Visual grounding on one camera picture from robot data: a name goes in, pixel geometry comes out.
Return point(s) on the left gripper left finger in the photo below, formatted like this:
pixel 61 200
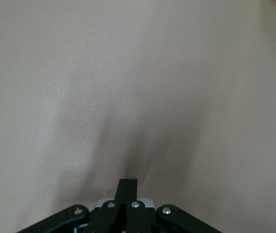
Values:
pixel 122 191

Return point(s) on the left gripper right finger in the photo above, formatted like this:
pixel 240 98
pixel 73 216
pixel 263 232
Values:
pixel 132 191

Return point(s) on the brown table cover sheet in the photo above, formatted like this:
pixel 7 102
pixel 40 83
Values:
pixel 138 85

